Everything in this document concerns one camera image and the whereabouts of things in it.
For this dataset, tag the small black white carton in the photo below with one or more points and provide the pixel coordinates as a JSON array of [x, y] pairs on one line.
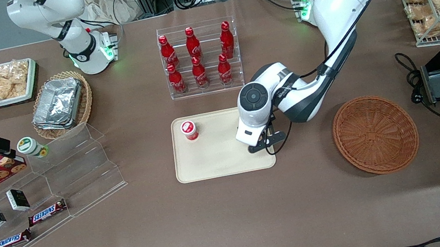
[[18, 199]]

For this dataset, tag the large rice cracker bag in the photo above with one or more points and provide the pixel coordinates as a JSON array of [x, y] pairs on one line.
[[5, 83]]

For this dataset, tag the oval tan wicker basket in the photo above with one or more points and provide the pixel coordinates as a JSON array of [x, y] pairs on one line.
[[85, 106]]

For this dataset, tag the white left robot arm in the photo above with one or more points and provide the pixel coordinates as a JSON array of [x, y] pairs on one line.
[[338, 1]]

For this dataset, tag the red cola bottle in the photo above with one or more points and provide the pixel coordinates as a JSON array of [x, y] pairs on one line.
[[224, 71], [200, 75], [193, 44], [227, 42], [168, 51], [177, 81]]

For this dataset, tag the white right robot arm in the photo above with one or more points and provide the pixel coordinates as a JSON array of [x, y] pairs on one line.
[[79, 53]]

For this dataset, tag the clear acrylic stepped shelf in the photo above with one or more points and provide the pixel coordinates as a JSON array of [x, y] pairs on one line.
[[81, 173]]

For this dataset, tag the stacked foil containers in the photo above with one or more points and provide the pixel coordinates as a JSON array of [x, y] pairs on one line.
[[58, 103]]

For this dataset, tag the brown Snickers bar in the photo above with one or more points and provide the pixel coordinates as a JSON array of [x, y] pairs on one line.
[[47, 212], [9, 241]]

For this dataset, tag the round brown wicker basket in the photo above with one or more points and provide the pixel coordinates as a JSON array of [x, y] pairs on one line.
[[376, 135]]

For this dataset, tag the red lidded yogurt cup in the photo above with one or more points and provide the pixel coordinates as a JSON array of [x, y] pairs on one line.
[[189, 129]]

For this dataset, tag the beige plastic tray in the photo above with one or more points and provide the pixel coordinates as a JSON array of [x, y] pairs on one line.
[[216, 155]]

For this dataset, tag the clear acrylic bottle rack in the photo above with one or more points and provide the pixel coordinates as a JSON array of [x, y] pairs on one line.
[[214, 88]]

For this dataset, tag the crumpled beige cloth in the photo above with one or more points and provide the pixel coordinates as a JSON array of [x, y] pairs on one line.
[[107, 8]]

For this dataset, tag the green lidded white jar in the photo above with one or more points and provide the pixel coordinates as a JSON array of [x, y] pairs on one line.
[[29, 146]]

